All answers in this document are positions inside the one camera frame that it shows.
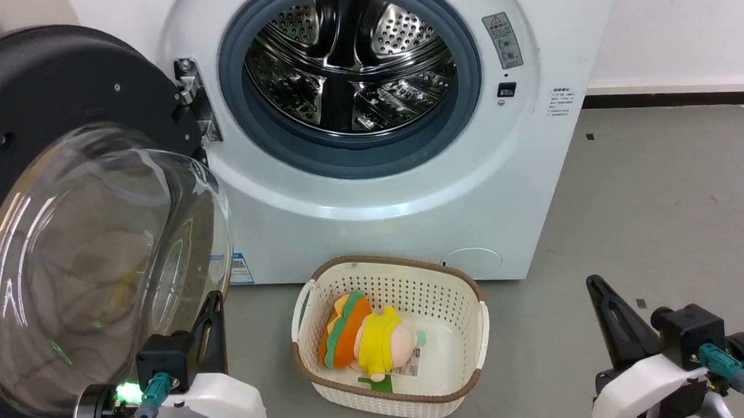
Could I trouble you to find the perforated steel washer drum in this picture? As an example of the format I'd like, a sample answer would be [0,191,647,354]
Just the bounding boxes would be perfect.
[240,0,461,141]

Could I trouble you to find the blue white label sticker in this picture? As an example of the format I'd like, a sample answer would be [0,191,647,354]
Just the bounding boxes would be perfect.
[228,252,255,286]

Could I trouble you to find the small text sticker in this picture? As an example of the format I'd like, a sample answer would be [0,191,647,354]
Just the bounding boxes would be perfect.
[546,87,575,119]

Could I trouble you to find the white front-load washing machine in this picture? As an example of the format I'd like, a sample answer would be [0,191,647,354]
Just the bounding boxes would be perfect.
[65,0,633,301]

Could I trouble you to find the grey warning sticker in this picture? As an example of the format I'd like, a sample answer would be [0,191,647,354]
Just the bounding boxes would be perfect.
[482,11,525,72]

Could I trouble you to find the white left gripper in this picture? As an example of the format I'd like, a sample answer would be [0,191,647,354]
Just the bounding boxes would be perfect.
[133,289,267,418]

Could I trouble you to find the white printed doll tag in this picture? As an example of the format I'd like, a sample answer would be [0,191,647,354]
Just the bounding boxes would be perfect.
[390,347,423,378]

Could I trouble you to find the green fabric piece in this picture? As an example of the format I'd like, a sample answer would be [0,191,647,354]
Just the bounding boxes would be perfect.
[357,373,395,395]

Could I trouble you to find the cable with teal connector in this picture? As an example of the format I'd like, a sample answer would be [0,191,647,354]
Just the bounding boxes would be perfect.
[46,372,173,418]
[698,341,744,418]

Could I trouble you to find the left cable with teal connector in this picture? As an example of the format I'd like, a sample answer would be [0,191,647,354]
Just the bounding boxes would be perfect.
[46,372,173,418]

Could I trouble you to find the right cable with teal connector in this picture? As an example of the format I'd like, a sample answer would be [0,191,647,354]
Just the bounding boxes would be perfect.
[698,341,744,418]

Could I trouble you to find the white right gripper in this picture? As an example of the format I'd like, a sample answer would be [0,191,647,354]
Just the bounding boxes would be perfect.
[585,270,713,418]

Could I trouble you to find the plush doll yellow orange green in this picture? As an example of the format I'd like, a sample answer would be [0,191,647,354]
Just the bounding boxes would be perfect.
[315,287,429,385]

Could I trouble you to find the black washer door glass bowl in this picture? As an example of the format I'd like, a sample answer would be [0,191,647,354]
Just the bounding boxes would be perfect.
[0,18,241,418]

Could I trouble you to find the metal door hinge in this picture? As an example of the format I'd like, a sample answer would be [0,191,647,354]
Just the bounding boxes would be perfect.
[173,55,224,146]

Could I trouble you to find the white laundry basket brown rim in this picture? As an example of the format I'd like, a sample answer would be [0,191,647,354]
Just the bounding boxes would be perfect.
[287,250,495,418]

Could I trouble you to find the round white filter cover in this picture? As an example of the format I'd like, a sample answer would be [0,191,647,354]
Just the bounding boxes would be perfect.
[440,246,504,282]

